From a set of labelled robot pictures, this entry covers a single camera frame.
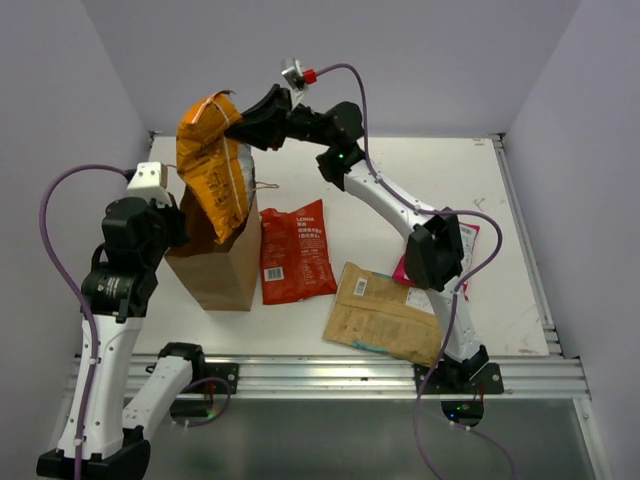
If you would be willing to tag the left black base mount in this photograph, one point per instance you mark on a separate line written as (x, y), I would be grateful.
(227, 371)

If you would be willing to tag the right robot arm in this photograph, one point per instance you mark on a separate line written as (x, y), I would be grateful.
(344, 164)

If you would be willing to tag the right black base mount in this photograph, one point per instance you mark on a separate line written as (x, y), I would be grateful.
(444, 381)

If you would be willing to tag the aluminium rail frame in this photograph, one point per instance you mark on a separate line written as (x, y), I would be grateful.
(280, 349)

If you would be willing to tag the pink snack bag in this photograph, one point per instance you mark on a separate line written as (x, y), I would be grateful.
(436, 253)

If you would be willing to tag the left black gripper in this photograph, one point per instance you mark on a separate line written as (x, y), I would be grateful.
(176, 216)

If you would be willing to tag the orange snack bag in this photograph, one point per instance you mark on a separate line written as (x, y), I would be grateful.
(218, 171)

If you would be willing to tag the red snack bag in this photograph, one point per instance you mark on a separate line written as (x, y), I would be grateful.
(294, 257)

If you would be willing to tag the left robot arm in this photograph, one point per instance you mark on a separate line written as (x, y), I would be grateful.
(106, 436)

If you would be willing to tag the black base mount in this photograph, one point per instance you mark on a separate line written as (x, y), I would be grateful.
(227, 371)
(444, 381)

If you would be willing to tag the brown paper bag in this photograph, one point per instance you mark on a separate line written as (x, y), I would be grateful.
(220, 277)

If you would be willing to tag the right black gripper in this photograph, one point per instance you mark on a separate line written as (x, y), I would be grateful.
(267, 124)

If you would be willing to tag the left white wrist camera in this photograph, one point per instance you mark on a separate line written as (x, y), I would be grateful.
(150, 183)

